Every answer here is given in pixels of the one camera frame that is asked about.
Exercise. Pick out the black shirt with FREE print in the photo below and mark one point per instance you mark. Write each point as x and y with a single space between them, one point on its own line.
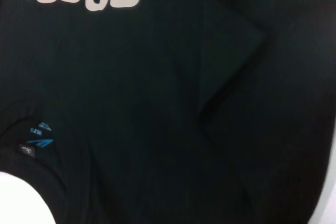
157 77

